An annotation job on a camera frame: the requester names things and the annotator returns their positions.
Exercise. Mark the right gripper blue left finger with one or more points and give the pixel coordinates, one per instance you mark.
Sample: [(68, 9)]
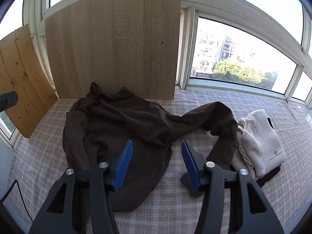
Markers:
[(63, 211)]

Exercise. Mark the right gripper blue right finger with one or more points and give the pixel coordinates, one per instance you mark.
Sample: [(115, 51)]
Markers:
[(250, 210)]

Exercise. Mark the black pants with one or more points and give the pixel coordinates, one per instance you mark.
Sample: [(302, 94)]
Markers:
[(262, 181)]

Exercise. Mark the cream knit garment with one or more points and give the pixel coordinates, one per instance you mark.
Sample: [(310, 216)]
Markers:
[(258, 149)]

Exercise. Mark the dark brown garment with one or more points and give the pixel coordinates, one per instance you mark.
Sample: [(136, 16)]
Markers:
[(99, 125)]

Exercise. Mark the pink plaid table cloth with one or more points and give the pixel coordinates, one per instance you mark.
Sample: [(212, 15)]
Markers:
[(36, 163)]

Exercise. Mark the knotty pine plank board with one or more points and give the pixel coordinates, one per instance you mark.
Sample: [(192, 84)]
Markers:
[(21, 72)]

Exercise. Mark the large light wooden board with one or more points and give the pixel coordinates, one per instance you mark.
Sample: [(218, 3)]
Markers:
[(115, 44)]

